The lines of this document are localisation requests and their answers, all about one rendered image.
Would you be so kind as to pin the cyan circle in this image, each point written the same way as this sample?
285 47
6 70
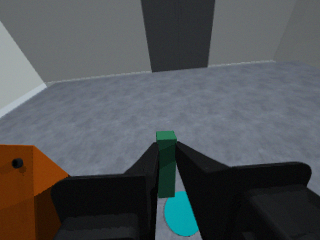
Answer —
179 215

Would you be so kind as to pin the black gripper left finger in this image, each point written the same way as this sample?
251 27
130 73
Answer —
134 191

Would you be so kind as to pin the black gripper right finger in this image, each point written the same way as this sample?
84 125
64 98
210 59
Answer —
215 190

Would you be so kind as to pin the green rectangular post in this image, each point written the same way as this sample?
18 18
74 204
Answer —
167 163

